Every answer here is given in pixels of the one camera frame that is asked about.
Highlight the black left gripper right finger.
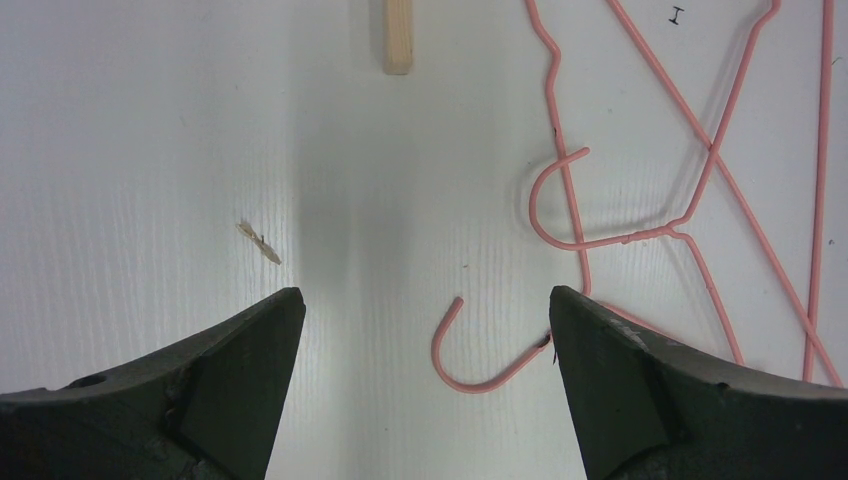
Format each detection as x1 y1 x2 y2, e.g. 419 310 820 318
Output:
549 286 847 479

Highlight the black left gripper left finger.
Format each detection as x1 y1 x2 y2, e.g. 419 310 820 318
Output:
1 287 306 479

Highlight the thin pink wire hanger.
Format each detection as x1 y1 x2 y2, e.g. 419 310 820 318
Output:
431 0 846 395
526 1 843 387

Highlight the small debris scrap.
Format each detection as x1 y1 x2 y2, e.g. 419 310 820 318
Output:
236 220 282 265

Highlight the wooden hanger rack frame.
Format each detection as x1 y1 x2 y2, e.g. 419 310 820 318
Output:
383 0 414 75

